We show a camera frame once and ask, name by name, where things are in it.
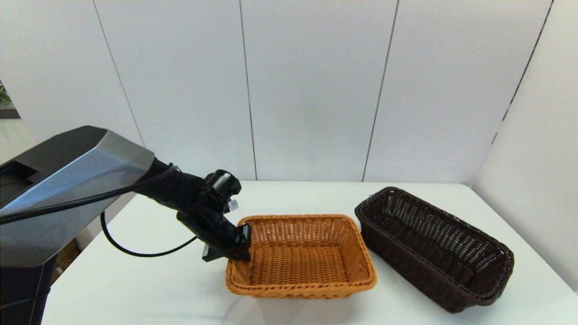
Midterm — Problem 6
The orange wicker basket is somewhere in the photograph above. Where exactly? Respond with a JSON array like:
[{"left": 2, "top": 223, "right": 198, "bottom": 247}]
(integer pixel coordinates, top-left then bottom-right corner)
[{"left": 225, "top": 215, "right": 377, "bottom": 300}]

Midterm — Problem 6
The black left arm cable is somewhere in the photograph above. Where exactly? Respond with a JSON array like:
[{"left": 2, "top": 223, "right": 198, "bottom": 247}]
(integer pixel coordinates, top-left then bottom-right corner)
[{"left": 0, "top": 165, "right": 199, "bottom": 258}]

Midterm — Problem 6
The dark brown wicker basket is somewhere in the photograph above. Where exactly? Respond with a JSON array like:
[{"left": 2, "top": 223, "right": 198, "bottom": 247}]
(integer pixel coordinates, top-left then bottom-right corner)
[{"left": 354, "top": 187, "right": 515, "bottom": 313}]

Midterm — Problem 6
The green plant on dark ledge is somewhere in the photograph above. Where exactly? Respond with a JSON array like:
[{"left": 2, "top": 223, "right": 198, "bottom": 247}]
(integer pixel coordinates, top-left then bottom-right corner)
[{"left": 0, "top": 80, "right": 21, "bottom": 120}]

